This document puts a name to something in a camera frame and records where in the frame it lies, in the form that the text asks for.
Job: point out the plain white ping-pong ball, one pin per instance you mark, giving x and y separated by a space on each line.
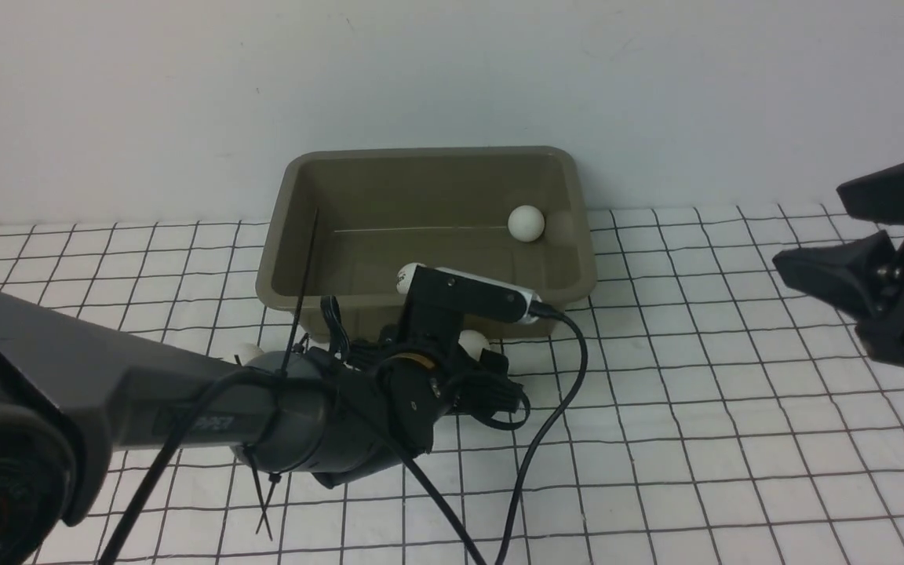
474 343

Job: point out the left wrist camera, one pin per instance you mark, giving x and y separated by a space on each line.
440 299

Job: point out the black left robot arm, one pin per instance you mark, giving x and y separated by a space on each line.
72 393

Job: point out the black zip tie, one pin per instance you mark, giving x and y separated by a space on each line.
295 314

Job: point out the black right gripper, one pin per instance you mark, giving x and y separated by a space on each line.
862 278

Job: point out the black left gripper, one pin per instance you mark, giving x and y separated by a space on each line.
422 384

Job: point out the white black-grid tablecloth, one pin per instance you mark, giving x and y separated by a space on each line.
725 419

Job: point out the logo white ping-pong ball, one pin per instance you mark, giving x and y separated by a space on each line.
405 276

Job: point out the olive green plastic bin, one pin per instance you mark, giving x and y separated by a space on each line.
445 208

